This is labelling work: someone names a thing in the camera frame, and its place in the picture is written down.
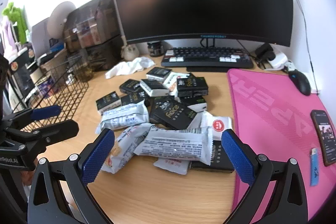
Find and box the small white sachet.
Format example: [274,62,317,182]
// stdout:
[153,157,193,175]

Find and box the blue lighter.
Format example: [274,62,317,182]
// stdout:
[309,148,321,187]

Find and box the white power strip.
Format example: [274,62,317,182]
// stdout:
[265,52,289,69]

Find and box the black box with orange sticker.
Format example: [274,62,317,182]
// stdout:
[9,48,36,75]

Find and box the pale pink cloth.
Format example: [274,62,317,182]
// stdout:
[0,17,16,59]

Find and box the white paper towel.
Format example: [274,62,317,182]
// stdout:
[105,57,156,80]

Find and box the thin black cable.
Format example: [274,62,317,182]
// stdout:
[293,0,319,93]

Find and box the green plush toy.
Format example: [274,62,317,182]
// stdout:
[2,2,28,43]

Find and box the black wire basket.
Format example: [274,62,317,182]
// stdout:
[10,55,90,119]

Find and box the dark translucent drawer cabinet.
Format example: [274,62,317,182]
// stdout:
[63,0,124,72]

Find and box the black smartphone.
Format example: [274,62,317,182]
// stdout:
[310,110,336,167]

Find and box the pink mouse mat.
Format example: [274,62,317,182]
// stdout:
[227,68,336,224]

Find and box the white long snack packet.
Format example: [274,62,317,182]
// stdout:
[95,103,150,134]
[101,126,150,174]
[133,127,214,165]

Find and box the black mechanical keyboard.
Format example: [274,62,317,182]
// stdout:
[161,47,254,69]

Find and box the black power adapter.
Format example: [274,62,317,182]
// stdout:
[256,43,276,60]

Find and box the dark glass jar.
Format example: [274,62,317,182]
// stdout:
[147,42,164,57]

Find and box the white box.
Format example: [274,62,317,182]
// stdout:
[31,18,53,56]

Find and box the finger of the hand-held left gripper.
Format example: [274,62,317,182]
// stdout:
[6,105,62,130]
[7,120,79,147]

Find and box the black computer mouse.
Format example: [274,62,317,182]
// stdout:
[288,70,312,96]

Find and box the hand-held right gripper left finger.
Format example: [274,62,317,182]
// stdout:
[27,128,116,224]

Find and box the wooden desktop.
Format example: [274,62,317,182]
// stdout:
[25,55,292,224]

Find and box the clear glass with gold print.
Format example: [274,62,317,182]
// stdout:
[77,61,94,83]

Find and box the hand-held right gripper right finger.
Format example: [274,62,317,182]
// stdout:
[220,129,307,224]

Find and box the cream ceramic vase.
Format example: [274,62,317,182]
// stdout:
[122,45,139,61]

